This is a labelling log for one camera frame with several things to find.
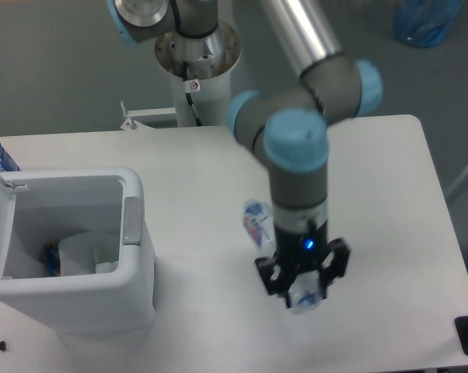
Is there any white plastic bag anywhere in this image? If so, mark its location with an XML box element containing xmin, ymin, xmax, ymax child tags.
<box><xmin>58</xmin><ymin>231</ymin><xmax>120</xmax><ymax>277</ymax></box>

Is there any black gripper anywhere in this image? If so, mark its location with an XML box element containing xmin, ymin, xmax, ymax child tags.
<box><xmin>254</xmin><ymin>222</ymin><xmax>351</xmax><ymax>309</ymax></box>

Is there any colourful snack wrapper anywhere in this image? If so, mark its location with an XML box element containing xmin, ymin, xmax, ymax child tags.
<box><xmin>44</xmin><ymin>242</ymin><xmax>61</xmax><ymax>277</ymax></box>

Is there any clear plastic water bottle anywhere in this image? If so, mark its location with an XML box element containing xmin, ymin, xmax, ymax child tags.
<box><xmin>242</xmin><ymin>200</ymin><xmax>323</xmax><ymax>314</ymax></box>

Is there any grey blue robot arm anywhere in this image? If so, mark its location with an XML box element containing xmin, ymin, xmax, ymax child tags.
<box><xmin>107</xmin><ymin>1</ymin><xmax>382</xmax><ymax>313</ymax></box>

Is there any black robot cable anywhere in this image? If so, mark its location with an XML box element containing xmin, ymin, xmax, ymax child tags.
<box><xmin>181</xmin><ymin>61</ymin><xmax>203</xmax><ymax>127</ymax></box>

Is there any blue plastic bag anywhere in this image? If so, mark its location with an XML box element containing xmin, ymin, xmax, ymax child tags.
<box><xmin>392</xmin><ymin>0</ymin><xmax>463</xmax><ymax>48</ymax></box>

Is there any white trash can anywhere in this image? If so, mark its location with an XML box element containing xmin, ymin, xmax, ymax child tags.
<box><xmin>0</xmin><ymin>168</ymin><xmax>155</xmax><ymax>333</ymax></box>

